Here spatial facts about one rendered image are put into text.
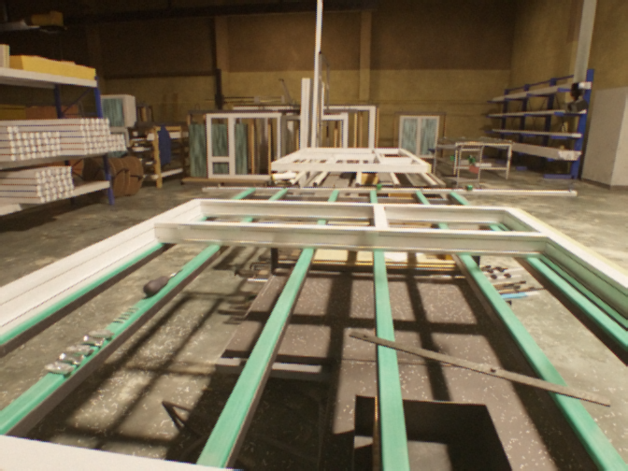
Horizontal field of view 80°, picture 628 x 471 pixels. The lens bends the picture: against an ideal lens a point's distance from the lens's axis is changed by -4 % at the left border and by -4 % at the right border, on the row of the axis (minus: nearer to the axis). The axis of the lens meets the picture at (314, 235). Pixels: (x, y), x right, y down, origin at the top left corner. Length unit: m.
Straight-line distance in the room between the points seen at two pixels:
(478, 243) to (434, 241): 0.15
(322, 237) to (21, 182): 4.71
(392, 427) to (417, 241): 0.84
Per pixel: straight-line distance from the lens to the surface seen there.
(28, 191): 5.66
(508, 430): 1.11
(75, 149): 6.10
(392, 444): 0.60
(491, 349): 1.41
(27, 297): 1.11
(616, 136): 10.18
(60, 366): 0.85
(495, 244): 1.41
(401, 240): 1.35
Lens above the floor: 1.28
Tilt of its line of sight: 16 degrees down
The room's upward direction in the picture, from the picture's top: straight up
